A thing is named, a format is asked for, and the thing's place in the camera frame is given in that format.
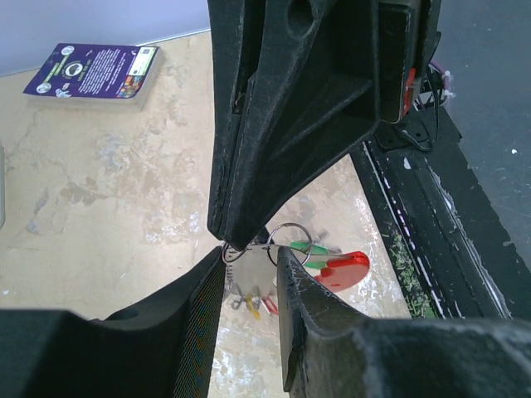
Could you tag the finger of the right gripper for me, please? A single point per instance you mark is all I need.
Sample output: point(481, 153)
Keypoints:
point(231, 24)

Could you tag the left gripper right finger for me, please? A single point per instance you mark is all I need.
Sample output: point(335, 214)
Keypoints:
point(329, 349)

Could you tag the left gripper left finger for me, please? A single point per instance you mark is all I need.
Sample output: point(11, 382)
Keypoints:
point(161, 346)

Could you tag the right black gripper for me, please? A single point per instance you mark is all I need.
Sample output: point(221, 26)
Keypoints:
point(315, 93)

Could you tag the key with yellow tag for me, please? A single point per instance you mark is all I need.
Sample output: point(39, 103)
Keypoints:
point(253, 304)

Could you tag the key with green tag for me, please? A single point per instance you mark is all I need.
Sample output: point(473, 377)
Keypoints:
point(315, 256)

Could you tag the purple card package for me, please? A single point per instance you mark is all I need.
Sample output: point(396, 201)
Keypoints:
point(96, 76)

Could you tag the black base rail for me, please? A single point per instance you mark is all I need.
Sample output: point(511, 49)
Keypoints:
point(452, 255)

